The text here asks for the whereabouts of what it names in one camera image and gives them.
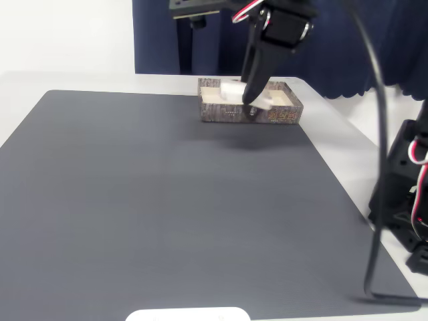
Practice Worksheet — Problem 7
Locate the red white servo wire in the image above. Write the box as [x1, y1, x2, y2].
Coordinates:
[232, 0, 428, 241]

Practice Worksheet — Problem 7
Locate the white rectangular block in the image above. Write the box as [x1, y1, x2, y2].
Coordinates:
[219, 79, 274, 110]

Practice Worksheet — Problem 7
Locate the grey desk mat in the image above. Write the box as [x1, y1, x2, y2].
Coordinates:
[0, 89, 422, 321]

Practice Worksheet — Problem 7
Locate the white rounded device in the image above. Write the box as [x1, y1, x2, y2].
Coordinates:
[125, 306, 251, 321]

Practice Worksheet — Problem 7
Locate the bark-print cardboard box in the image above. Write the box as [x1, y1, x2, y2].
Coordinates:
[197, 78, 304, 124]

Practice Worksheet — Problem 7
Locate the navy blue curtain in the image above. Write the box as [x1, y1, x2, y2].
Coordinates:
[132, 0, 428, 100]

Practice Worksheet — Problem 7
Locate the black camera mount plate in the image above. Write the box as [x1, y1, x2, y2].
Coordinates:
[169, 0, 231, 31]

